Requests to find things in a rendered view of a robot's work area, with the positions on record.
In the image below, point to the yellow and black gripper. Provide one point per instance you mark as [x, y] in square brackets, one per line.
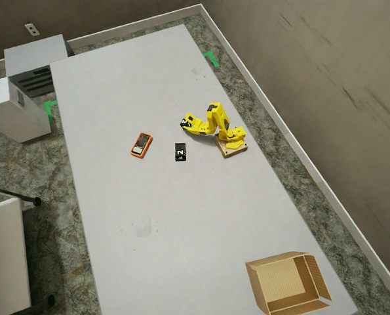
[196, 123]

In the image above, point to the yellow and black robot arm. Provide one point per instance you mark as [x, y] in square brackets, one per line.
[216, 116]

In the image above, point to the orange digital multimeter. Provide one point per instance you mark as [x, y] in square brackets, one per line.
[141, 145]

